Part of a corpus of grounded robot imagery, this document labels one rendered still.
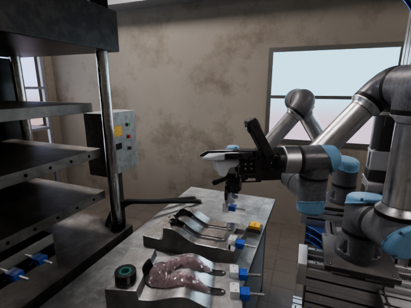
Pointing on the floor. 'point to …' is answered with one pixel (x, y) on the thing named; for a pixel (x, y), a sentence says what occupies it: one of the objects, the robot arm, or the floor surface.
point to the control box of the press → (121, 115)
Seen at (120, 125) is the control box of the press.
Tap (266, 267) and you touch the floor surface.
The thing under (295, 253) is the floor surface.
